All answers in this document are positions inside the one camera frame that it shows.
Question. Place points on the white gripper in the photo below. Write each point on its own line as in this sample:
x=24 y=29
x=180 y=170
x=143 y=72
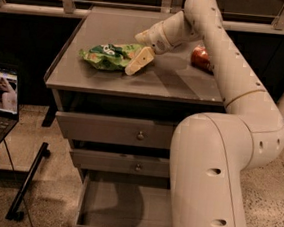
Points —
x=156 y=37

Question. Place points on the green rice chip bag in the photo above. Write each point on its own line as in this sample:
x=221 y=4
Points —
x=110 y=57

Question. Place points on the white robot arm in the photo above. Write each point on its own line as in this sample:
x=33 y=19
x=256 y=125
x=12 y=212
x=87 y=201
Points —
x=209 y=150

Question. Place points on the grey drawer cabinet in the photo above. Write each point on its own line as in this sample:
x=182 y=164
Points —
x=167 y=90

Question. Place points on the top grey drawer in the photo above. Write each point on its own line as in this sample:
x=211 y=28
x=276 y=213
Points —
x=115 y=130

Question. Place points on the middle grey drawer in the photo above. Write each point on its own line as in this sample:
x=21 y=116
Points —
x=121 y=163

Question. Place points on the open bottom grey drawer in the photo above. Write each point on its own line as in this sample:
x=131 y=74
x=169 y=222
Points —
x=123 y=200

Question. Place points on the crushed red soda can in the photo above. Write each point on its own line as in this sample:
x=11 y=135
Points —
x=200 y=59

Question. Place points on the metal window railing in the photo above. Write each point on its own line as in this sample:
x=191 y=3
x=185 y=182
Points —
x=92 y=0

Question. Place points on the black laptop stand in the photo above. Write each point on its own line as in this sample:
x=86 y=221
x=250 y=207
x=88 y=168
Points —
x=18 y=208

